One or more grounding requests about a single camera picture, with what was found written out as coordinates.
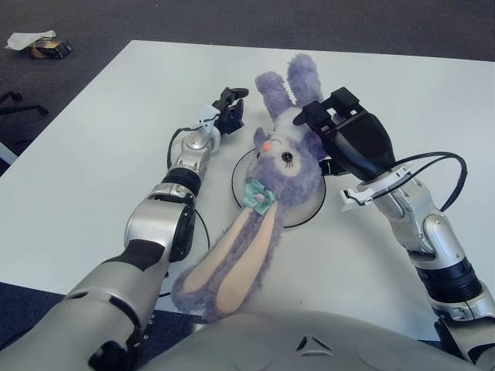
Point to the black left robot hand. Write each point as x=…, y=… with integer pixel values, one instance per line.
x=232, y=112

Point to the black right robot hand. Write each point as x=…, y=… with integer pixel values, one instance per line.
x=359, y=143

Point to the purple plush bunny doll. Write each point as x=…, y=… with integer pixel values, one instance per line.
x=286, y=170

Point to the white plate with black rim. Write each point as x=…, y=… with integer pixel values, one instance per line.
x=309, y=205

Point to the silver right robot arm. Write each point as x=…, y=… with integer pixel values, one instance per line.
x=433, y=232

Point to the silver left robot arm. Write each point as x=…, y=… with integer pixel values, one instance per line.
x=154, y=239

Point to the black office chair base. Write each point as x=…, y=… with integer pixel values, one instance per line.
x=23, y=108

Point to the grey robot torso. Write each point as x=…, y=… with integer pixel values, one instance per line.
x=309, y=348

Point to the crumpled white paper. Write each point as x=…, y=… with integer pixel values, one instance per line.
x=23, y=38

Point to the white desk edge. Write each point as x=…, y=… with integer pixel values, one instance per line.
x=5, y=152

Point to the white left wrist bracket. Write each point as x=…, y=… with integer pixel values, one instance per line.
x=207, y=116

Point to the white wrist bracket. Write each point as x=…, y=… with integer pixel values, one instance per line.
x=356, y=197
x=207, y=116

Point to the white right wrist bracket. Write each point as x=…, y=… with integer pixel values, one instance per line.
x=356, y=197

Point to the metal table bracket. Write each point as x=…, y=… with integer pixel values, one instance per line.
x=149, y=326

